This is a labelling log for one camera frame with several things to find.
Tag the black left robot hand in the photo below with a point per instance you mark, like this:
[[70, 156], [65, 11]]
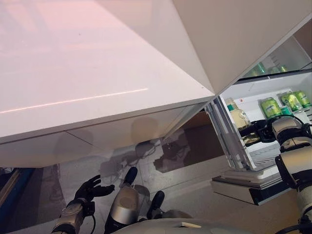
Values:
[[90, 190]]

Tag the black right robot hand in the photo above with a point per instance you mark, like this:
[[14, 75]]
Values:
[[260, 130]]

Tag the yellow tea bottle white cap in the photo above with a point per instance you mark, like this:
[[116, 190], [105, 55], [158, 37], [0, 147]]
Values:
[[237, 114]]

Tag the white fridge drawer steel front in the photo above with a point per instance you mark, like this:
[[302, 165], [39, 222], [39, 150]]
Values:
[[243, 180]]

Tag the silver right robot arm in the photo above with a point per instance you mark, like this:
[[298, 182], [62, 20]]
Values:
[[292, 151]]

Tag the light green drink can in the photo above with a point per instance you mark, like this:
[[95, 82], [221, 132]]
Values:
[[291, 101], [269, 107], [306, 97]]

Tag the dark green drink can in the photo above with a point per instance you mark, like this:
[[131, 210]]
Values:
[[287, 111]]

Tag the tall white cabinet panel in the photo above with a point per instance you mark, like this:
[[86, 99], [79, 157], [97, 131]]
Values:
[[243, 36]]

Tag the white counter cabinet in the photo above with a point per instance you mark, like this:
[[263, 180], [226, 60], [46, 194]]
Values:
[[85, 73]]

